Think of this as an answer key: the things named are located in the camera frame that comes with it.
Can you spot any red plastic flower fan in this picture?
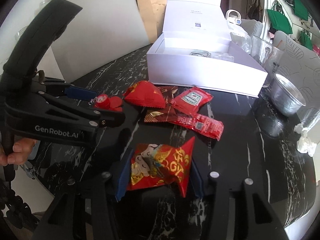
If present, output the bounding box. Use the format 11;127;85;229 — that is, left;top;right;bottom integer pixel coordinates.
89;94;123;112

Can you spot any red gold snack packet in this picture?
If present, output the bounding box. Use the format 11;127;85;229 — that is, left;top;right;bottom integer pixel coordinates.
127;137;195;198

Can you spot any white charging cable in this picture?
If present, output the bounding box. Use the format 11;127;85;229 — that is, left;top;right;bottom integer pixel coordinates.
190;49;212;58

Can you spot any person's left hand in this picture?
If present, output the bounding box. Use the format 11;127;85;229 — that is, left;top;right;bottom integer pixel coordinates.
0;138;37;166

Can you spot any red gold triangular packet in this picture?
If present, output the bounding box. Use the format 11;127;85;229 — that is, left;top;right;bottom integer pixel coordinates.
123;80;166;109

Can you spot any dark brown gold packet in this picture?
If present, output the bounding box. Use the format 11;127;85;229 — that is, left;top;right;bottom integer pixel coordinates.
143;85;181;124

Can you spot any white foam board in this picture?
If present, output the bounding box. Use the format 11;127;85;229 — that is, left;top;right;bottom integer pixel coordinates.
37;0;150;82

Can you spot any crumpled white tissue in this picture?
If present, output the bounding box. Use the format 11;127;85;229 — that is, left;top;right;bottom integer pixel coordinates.
294;124;317;157

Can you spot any red ketchup sachet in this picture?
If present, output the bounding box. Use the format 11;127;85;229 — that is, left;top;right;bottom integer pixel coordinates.
170;87;213;116

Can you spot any long red snack packet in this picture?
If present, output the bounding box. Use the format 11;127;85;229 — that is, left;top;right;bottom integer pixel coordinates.
167;113;224;141

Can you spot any white open gift box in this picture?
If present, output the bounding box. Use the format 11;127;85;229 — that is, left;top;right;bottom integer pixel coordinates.
146;0;267;98

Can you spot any metal bowl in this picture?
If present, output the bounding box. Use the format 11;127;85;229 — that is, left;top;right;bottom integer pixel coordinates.
271;73;306;116

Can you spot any clear plastic bag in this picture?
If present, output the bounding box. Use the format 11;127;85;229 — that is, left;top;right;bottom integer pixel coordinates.
228;23;252;54

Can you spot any grey leaf pattern chair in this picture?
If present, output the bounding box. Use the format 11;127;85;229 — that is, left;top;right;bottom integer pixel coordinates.
273;31;319;109

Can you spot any white small appliance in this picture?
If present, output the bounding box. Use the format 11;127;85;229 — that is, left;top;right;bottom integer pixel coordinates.
226;9;242;25

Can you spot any green tote bag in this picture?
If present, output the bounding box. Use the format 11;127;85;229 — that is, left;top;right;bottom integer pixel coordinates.
283;0;309;21
267;0;293;35

